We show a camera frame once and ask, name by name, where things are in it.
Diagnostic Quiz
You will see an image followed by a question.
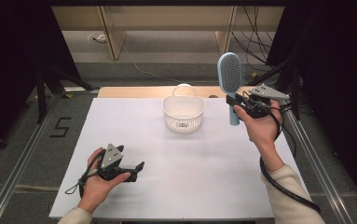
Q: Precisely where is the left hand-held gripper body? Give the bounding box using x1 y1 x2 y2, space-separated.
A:
97 143 131 182

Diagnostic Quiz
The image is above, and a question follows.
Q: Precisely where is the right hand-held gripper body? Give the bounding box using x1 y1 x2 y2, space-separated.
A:
242 83 291 119

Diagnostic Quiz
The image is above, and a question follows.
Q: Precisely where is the light blue hairbrush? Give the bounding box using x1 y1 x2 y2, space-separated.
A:
216 51 246 127

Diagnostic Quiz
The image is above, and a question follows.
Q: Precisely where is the white plastic basket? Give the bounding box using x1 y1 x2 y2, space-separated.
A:
161 83 206 134

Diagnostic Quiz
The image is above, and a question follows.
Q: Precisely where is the person's left hand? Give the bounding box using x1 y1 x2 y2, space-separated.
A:
77 147 131 214

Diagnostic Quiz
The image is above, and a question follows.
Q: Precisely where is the person's right hand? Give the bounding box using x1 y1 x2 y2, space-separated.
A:
232 99 284 150

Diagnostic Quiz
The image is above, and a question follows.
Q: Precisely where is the wooden table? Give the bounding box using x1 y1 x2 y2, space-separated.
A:
97 86 261 99

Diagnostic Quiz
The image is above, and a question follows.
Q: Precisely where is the black curtain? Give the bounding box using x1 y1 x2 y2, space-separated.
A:
266 0 357 206
0 0 81 162

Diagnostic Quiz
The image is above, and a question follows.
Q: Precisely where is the wooden bench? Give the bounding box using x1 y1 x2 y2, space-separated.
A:
51 6 286 61

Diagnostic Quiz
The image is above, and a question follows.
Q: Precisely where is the round floor socket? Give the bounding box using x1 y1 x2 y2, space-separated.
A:
87 32 108 45

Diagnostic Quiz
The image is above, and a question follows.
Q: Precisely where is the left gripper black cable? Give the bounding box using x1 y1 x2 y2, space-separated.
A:
64 153 105 199

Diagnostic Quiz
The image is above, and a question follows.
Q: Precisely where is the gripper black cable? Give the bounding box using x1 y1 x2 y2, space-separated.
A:
259 102 322 214
64 153 105 199

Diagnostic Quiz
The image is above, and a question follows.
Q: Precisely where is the black cable bundle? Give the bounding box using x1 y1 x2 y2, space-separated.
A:
231 6 281 67

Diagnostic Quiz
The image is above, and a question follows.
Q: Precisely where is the white floor cable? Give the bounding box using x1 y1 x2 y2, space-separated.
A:
120 40 184 85

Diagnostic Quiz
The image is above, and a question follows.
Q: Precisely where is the metal floor rail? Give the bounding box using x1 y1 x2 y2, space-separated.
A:
282 99 355 224
0 92 62 224

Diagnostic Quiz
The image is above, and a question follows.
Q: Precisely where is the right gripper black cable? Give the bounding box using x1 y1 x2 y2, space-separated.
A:
259 102 322 214

